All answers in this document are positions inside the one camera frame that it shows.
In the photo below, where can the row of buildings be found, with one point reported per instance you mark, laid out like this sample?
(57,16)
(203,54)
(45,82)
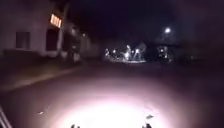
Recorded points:
(83,46)

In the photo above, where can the pale kerb strip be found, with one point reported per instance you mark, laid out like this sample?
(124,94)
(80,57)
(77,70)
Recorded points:
(36,80)

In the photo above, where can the dark asphalt road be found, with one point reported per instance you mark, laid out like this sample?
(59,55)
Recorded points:
(113,86)

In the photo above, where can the robot's own part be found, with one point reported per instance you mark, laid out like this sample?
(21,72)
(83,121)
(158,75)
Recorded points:
(146,126)
(75,126)

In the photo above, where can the street lamp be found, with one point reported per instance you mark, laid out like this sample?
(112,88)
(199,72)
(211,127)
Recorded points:
(167,30)

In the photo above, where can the white building with lit sign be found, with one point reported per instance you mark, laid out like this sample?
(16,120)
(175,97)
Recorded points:
(30,30)

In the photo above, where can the pole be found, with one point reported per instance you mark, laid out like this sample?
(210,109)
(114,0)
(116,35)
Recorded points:
(62,30)

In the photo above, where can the dark building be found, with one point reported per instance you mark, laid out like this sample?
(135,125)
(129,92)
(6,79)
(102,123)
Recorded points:
(163,51)

